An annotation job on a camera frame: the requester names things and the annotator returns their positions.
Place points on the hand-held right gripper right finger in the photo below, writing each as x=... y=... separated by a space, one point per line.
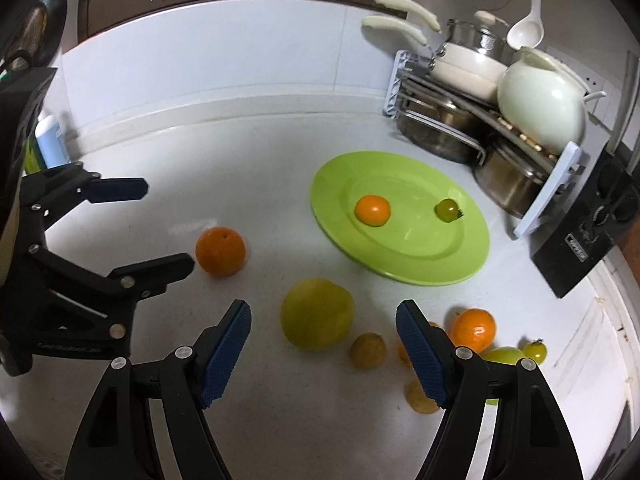
x=422 y=355

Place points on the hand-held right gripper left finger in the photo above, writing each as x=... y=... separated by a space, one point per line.
x=227 y=355

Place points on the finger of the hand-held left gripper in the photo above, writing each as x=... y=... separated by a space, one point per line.
x=120 y=189
x=160 y=270

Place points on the small orange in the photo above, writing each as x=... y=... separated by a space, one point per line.
x=404 y=355
x=372 y=210

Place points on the medium orange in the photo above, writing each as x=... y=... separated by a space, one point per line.
x=472 y=330

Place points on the large orange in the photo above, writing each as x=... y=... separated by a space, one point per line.
x=220 y=251

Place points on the green apple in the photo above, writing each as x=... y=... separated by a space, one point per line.
x=502 y=356

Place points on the green plastic plate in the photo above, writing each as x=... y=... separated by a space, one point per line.
x=415 y=260

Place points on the large yellow-green fruit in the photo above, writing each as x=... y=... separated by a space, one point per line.
x=317 y=314

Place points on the yellow-green tomato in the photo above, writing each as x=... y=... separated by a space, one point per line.
x=535 y=351

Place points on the white and blue bottle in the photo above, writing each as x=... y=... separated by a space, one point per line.
x=50 y=142

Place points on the green bottle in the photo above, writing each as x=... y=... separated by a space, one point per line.
x=31 y=157

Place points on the dark wok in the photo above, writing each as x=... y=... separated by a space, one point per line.
x=45 y=20

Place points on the green tomato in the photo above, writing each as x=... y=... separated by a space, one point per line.
x=446 y=211

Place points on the dark wooden cabinet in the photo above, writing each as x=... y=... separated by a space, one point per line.
x=165 y=5

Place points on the black knife block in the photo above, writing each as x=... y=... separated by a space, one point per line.
x=575 y=255

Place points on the white dish rack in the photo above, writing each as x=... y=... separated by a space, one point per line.
x=550 y=195

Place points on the wooden beaded trivet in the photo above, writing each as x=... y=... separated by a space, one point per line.
x=522 y=136

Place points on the white ceramic pot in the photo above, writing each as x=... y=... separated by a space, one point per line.
x=540 y=100

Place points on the white saucepan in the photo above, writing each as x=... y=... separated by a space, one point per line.
x=462 y=72

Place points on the steel pot with glass lid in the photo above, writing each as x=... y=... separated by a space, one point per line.
x=475 y=35

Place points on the white ladle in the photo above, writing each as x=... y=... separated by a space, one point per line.
x=525 y=32

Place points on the white wall socket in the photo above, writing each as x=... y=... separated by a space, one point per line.
x=597 y=82

